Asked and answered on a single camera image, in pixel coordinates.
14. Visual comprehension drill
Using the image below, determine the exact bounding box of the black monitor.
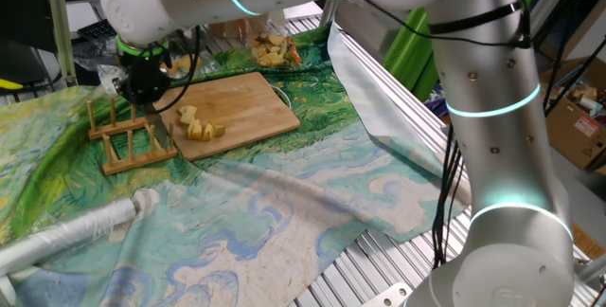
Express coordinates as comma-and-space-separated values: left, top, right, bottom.
0, 0, 58, 55

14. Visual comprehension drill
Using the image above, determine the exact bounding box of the cardboard box red label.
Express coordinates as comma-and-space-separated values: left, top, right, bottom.
544, 93, 606, 171

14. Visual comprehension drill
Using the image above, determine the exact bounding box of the aluminium corner plate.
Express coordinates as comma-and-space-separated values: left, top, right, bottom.
363, 281, 414, 307

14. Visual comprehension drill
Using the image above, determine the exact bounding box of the bag of chopped potato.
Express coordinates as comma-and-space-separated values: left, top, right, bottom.
248, 33, 304, 70

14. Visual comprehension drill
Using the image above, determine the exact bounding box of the steel cleaver knife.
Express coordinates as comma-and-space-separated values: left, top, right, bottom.
112, 75, 174, 153

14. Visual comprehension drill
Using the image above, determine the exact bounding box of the white paper sheet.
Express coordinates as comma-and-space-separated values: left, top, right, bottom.
65, 1, 103, 33

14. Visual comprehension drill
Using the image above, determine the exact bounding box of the wooden peg rack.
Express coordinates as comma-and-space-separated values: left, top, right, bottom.
86, 96, 179, 177

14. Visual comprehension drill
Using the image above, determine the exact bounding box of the black cable strap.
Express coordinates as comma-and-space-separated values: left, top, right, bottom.
427, 0, 527, 36

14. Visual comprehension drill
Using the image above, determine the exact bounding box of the thick black cable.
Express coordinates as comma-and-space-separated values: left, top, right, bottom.
123, 25, 203, 117

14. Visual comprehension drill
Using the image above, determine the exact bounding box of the clear plastic wrap roll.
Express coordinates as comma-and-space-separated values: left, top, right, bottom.
0, 196, 139, 278

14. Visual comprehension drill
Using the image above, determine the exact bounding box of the green curtain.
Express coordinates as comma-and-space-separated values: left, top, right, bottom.
382, 0, 550, 104

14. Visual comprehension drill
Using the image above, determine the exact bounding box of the black cable bundle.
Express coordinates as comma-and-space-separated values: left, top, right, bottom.
430, 124, 468, 271

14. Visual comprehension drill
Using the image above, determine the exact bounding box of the orange brown plastic bag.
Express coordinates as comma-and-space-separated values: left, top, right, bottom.
206, 11, 269, 41

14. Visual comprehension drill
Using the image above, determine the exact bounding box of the black tripod stand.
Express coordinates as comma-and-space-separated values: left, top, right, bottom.
543, 12, 606, 118

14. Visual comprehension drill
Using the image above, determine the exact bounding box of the black keyboard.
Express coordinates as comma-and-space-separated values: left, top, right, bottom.
77, 18, 114, 43

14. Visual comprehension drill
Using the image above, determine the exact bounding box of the blue patterned bag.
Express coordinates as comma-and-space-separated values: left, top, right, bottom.
424, 83, 449, 117

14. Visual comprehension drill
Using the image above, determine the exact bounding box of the grey metal box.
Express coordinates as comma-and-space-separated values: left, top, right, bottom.
333, 0, 413, 60

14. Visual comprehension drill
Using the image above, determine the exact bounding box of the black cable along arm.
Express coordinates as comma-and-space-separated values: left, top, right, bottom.
310, 0, 534, 51

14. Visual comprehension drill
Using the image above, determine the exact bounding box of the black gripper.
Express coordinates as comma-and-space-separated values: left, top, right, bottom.
112, 53, 172, 115

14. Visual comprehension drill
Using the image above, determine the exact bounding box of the wooden cutting board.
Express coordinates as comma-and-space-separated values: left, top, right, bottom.
153, 71, 302, 163

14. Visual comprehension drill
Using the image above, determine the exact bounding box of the painted landscape tablecloth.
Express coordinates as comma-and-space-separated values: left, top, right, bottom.
0, 25, 474, 307

